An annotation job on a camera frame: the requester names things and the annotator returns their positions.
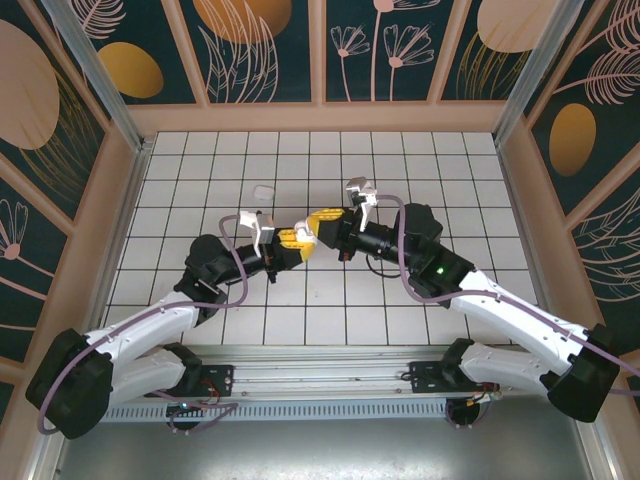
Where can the dark panel single flower outline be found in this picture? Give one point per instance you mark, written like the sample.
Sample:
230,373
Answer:
25,280

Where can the dark panel beige circle grass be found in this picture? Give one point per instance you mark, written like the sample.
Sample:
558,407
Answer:
480,65

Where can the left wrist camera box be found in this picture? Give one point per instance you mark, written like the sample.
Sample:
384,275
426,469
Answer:
257,227

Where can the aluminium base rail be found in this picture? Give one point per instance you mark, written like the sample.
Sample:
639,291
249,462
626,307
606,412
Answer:
320,372

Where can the dark panel pink flower outlines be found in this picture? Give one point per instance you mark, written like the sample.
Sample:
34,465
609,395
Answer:
380,75

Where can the grey sheet metal base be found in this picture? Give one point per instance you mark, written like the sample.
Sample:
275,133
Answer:
320,450

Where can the dark panel large beige disc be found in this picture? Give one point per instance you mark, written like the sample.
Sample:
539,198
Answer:
30,90

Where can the dark panel feather golden oval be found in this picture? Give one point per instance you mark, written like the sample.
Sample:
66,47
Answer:
575,140

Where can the dark panel pink leaf outlines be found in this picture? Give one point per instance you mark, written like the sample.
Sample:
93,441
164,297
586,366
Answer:
610,260

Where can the dark panel orange circle leaves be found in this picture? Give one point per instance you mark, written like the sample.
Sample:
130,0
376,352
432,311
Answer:
240,50

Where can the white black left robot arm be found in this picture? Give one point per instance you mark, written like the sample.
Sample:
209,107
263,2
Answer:
140,325

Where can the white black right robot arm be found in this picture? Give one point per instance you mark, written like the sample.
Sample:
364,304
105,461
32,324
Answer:
525,320

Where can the aluminium corner post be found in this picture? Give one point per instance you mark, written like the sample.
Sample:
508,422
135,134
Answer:
92,65
534,65

